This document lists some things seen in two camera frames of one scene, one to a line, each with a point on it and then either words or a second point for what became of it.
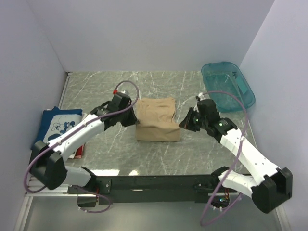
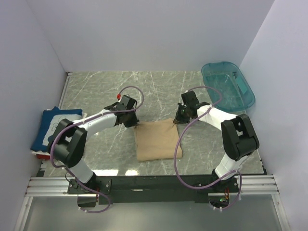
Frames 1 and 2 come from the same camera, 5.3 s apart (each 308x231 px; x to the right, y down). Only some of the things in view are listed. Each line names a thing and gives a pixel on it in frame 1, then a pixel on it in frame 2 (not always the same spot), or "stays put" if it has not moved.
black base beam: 147,188 stays put
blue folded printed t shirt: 55,120 stays put
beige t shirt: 156,117 → 157,140
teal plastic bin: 226,77 stays put
